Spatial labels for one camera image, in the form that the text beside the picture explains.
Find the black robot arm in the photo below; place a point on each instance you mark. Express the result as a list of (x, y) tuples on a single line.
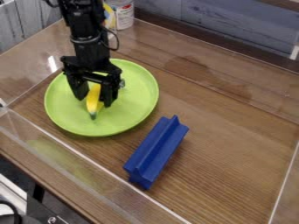
[(90, 64)]

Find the yellow toy banana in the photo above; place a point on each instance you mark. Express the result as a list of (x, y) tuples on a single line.
[(94, 103)]

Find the white labelled canister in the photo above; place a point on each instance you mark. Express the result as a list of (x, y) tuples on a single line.
[(125, 10)]

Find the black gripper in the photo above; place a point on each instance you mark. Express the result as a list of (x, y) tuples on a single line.
[(103, 73)]

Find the clear acrylic enclosure wall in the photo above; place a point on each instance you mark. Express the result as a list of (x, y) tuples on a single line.
[(234, 173)]

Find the green plate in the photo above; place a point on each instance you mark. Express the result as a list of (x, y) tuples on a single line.
[(131, 108)]

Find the blue cross-shaped block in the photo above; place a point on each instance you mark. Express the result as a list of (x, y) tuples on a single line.
[(155, 150)]

